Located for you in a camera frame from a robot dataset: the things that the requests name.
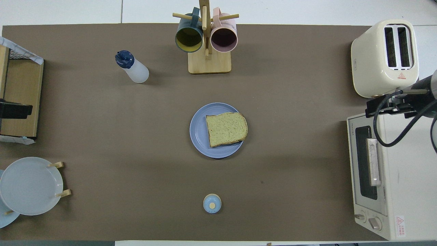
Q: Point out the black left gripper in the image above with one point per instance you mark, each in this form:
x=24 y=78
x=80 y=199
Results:
x=1 y=109

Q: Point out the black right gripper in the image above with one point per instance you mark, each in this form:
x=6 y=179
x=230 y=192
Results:
x=425 y=100

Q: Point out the squeeze bottle with blue cap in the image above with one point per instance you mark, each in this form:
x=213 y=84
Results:
x=136 y=71

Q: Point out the slice of bread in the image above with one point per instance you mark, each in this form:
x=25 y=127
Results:
x=227 y=130

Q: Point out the wooden plate rack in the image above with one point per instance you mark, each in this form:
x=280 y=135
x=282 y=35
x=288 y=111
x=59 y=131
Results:
x=56 y=165

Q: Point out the grey-blue plate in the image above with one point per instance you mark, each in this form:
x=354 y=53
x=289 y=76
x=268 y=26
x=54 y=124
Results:
x=30 y=186

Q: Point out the light blue plate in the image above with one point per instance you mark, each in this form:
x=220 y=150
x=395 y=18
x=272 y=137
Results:
x=5 y=220

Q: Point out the blue round plate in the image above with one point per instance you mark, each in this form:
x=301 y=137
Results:
x=198 y=133

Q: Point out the cream two-slot toaster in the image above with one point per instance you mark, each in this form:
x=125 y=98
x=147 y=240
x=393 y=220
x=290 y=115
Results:
x=368 y=61

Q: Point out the white checked cloth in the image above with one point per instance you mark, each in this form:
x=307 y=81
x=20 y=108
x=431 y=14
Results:
x=20 y=50

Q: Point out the white toaster oven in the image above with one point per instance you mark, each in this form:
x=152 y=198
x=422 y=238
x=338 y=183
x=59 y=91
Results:
x=403 y=177

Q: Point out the brown table mat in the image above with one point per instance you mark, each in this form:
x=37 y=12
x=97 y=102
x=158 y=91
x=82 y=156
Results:
x=136 y=119

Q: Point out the pink mug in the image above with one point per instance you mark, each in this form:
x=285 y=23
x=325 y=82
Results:
x=223 y=39

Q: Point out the wooden mug tree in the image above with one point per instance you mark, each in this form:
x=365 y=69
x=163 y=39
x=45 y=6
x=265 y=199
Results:
x=209 y=63

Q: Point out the dark teal mug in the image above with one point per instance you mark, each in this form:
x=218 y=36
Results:
x=187 y=37

